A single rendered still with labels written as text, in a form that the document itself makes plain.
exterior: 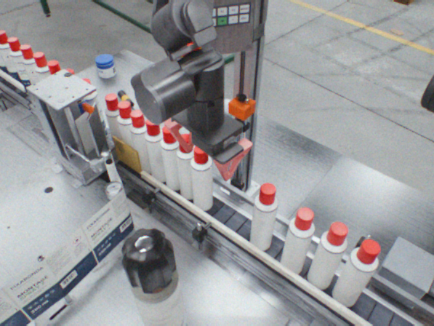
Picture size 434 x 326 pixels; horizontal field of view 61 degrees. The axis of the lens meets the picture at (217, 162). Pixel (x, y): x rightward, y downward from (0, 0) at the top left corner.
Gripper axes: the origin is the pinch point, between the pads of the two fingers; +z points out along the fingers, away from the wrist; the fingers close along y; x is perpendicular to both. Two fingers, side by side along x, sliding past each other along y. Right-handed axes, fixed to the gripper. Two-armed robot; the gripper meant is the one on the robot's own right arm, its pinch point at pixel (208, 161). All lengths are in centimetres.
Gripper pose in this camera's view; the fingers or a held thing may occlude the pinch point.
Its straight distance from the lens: 64.3
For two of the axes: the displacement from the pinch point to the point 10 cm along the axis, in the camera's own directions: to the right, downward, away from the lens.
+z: 0.1, 7.0, 7.2
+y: 7.0, 5.1, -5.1
